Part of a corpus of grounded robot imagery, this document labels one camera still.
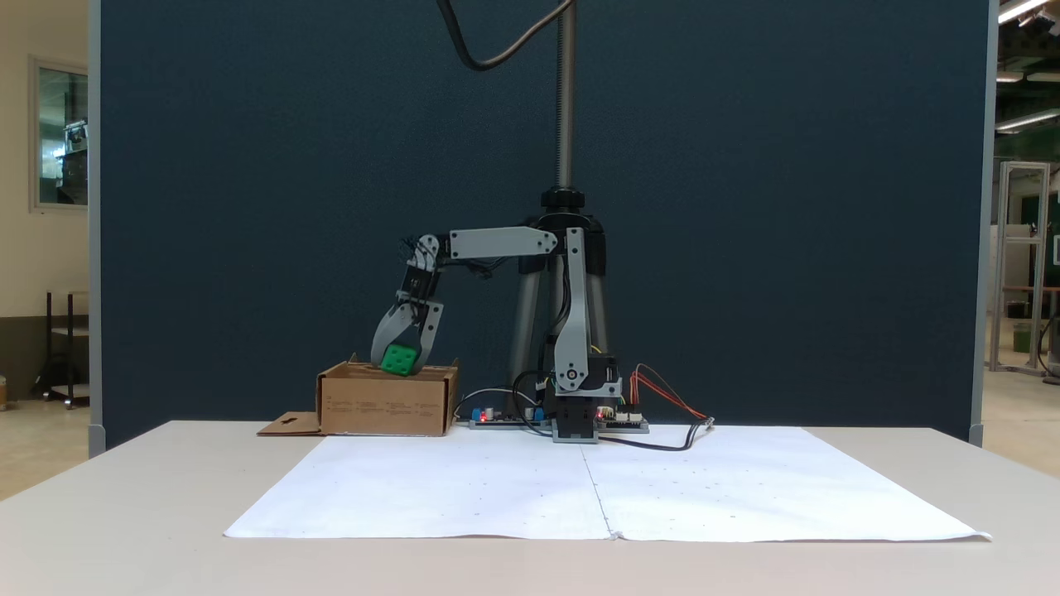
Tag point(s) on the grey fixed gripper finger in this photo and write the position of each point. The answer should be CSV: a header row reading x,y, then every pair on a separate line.
x,y
431,343

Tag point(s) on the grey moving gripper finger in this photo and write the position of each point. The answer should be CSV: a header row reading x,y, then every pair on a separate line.
x,y
385,335

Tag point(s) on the green dice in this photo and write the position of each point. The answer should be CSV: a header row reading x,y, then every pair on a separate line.
x,y
400,359

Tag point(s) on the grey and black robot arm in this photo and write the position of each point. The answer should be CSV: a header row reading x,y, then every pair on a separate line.
x,y
571,314

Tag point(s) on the brown cardboard box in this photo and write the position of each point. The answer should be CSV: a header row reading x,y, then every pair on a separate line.
x,y
385,406

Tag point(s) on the blue circuit board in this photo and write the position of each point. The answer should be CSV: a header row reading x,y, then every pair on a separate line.
x,y
505,420

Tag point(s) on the white paper sheet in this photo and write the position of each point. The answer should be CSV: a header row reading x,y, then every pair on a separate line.
x,y
762,488
431,488

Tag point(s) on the dark blue partition panel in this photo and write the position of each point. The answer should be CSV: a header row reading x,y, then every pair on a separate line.
x,y
290,207

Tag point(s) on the grey-framed circuit board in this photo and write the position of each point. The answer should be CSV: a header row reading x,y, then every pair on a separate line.
x,y
625,424

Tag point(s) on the black tripod with metal pole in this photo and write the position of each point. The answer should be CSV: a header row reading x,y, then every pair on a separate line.
x,y
566,124

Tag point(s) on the black shelf rack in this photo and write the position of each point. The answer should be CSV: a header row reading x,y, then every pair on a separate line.
x,y
48,348

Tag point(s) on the framed window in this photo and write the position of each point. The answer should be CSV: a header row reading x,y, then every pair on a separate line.
x,y
62,124

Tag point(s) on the small green container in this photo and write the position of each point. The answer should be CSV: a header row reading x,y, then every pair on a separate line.
x,y
1023,339

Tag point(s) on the ceiling strip light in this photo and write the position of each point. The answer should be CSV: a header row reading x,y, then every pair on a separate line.
x,y
1027,120
1020,8

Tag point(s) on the aluminium profile frame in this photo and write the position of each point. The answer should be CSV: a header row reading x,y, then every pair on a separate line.
x,y
1025,167

